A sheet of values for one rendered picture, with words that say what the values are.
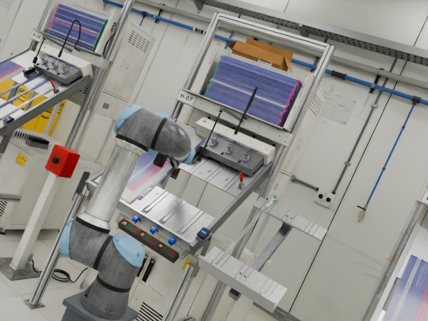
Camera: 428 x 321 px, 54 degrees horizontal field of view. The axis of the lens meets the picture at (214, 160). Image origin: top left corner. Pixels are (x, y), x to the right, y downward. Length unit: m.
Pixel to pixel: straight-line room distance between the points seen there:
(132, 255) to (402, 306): 1.07
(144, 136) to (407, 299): 1.20
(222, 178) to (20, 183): 1.46
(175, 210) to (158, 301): 0.56
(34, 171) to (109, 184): 1.72
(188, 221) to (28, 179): 1.41
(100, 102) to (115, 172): 1.86
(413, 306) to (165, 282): 1.20
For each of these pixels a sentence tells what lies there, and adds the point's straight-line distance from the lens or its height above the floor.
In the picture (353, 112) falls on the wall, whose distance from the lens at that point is 3.76.
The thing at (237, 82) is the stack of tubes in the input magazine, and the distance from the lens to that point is 2.40.
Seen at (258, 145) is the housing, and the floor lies 1.25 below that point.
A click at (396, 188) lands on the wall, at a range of 3.63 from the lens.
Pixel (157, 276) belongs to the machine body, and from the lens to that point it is 2.34.
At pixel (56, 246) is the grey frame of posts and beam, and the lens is 2.37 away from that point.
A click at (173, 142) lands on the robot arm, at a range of 1.36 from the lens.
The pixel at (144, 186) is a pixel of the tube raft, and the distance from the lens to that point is 2.14.
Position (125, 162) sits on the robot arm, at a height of 1.00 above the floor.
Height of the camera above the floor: 1.19
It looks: 3 degrees down
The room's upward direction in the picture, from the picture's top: 24 degrees clockwise
